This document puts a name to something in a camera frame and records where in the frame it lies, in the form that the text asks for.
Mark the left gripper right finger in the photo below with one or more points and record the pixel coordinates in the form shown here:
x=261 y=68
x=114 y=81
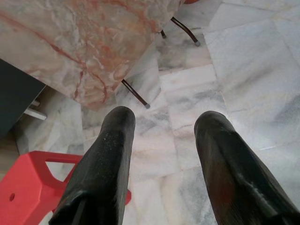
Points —
x=234 y=182

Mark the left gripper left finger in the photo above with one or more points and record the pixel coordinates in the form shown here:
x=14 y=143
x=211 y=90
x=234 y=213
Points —
x=100 y=175

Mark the red plastic stool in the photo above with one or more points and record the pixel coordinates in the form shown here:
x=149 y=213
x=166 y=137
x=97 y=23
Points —
x=23 y=187

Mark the black panel leg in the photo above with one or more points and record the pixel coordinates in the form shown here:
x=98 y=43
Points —
x=136 y=93
x=185 y=29
x=163 y=34

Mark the black low sideboard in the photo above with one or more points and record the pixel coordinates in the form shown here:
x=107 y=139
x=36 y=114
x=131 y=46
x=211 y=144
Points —
x=14 y=93

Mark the marble pattern panel board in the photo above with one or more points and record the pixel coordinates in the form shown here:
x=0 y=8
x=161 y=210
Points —
x=70 y=47

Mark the red plastic basin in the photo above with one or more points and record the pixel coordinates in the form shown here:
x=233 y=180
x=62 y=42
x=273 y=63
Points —
x=191 y=1

